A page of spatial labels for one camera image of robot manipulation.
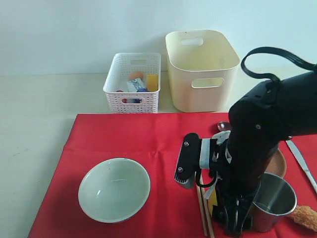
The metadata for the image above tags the yellow cheese wedge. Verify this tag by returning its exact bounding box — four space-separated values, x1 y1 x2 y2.
146 74 159 92

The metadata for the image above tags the white perforated basket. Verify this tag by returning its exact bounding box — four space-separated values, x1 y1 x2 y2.
103 53 161 113

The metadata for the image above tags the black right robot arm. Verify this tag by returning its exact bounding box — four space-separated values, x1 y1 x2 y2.
209 47 317 237

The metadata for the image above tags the fried chicken piece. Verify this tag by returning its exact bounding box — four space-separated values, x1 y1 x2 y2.
287 205 317 232

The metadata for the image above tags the silver table knife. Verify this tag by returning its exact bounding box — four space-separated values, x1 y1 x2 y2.
286 140 317 192

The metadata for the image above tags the wooden chopstick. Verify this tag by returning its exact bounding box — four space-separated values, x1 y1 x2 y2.
200 187 215 238
196 185 208 237

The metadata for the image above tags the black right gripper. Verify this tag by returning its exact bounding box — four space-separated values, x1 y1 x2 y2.
211 138 270 235

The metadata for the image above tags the red tablecloth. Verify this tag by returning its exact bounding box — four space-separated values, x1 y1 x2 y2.
27 111 317 238

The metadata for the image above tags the right wooden chopstick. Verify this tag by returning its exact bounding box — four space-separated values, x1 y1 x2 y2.
200 187 215 238

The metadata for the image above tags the blue white milk carton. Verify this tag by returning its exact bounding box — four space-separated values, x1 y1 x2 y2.
127 78 148 93

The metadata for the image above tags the yellow lemon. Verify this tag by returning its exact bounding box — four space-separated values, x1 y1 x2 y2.
208 189 217 216

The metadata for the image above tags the left wooden chopstick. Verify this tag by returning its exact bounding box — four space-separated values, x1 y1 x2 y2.
196 185 208 237

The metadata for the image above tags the dark wooden spoon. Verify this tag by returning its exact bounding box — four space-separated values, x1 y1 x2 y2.
217 121 232 132

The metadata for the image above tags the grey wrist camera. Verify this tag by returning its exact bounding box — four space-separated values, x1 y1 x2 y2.
174 133 216 189

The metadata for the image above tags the red sausage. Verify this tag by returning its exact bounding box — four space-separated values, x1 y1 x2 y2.
116 90 127 104

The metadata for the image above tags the brown round plate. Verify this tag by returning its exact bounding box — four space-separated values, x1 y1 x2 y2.
265 149 287 178

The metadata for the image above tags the brown egg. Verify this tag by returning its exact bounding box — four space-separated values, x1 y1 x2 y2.
129 71 144 80

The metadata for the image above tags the cream plastic bin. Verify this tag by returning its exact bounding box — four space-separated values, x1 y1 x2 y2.
165 30 240 113

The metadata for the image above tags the pale green bowl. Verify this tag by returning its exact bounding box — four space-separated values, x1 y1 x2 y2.
78 158 151 223

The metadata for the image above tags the stainless steel cup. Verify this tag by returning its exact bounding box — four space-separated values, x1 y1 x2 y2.
252 173 297 233

